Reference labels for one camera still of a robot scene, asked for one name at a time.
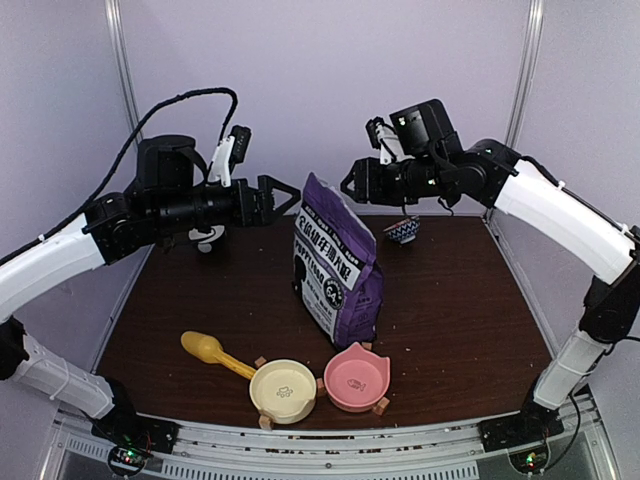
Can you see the dark blue white bowl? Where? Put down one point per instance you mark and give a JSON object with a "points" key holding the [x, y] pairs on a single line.
{"points": [[205, 242]]}

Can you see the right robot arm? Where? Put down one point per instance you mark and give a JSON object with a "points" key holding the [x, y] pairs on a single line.
{"points": [[421, 156]]}

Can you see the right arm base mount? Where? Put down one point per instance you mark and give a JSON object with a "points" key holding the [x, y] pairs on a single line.
{"points": [[532, 423]]}

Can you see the wooden block front right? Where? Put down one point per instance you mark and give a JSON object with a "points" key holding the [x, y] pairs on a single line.
{"points": [[381, 406]]}

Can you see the circuit board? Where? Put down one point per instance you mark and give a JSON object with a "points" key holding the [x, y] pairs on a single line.
{"points": [[126, 462], [530, 461]]}

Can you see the right aluminium frame post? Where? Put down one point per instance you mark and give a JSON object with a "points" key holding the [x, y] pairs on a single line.
{"points": [[529, 59]]}

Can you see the wooden block back left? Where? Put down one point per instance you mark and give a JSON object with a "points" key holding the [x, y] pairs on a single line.
{"points": [[260, 361]]}

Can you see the aluminium frame post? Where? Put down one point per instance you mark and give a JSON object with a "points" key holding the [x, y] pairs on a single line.
{"points": [[529, 59], [118, 42]]}

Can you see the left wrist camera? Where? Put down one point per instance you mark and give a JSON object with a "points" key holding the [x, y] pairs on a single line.
{"points": [[230, 152]]}

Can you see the blue zigzag patterned bowl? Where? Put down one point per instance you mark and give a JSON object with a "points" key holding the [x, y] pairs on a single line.
{"points": [[404, 231]]}

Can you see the left aluminium frame post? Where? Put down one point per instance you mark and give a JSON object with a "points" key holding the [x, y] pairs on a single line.
{"points": [[118, 42]]}

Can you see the wooden block between bowls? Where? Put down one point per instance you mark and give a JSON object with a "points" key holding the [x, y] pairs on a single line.
{"points": [[320, 387]]}

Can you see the right circuit board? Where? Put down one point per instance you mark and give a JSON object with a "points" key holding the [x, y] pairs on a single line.
{"points": [[530, 461]]}

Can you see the front aluminium rail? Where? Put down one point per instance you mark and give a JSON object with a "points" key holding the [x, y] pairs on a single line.
{"points": [[452, 450]]}

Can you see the wooden block front left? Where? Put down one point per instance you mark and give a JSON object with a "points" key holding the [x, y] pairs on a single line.
{"points": [[266, 423]]}

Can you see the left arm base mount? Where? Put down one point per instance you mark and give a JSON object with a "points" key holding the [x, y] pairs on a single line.
{"points": [[145, 435]]}

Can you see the left circuit board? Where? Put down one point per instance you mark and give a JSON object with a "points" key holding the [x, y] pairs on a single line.
{"points": [[126, 462]]}

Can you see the yellow plastic scoop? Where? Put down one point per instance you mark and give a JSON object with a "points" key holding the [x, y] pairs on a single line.
{"points": [[209, 350]]}

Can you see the cream pet bowl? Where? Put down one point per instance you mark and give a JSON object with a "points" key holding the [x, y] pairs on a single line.
{"points": [[284, 391]]}

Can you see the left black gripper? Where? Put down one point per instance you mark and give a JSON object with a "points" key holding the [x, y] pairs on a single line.
{"points": [[264, 214]]}

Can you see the pink cat-ear pet bowl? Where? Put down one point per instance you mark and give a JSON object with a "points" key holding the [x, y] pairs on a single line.
{"points": [[357, 379]]}

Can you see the purple puppy food bag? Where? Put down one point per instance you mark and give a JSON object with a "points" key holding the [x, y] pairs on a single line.
{"points": [[336, 273]]}

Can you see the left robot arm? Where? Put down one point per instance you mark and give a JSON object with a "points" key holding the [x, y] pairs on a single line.
{"points": [[174, 192]]}

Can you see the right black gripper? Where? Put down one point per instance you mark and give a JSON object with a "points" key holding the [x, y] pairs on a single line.
{"points": [[358, 170]]}

